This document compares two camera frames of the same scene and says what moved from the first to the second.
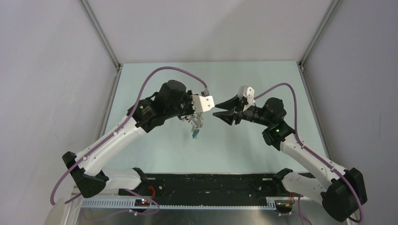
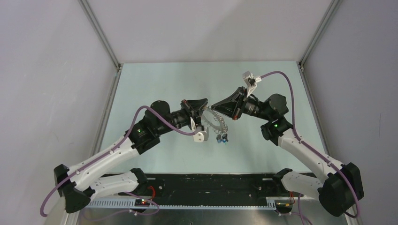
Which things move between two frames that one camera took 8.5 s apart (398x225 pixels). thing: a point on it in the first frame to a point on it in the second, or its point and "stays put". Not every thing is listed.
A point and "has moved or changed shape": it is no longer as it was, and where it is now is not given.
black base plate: [195, 185] stays put
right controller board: [283, 204] stays put
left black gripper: [187, 96] to [198, 105]
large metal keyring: [196, 120] has moved or changed shape
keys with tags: [195, 131] has moved or changed shape
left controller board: [142, 202] stays put
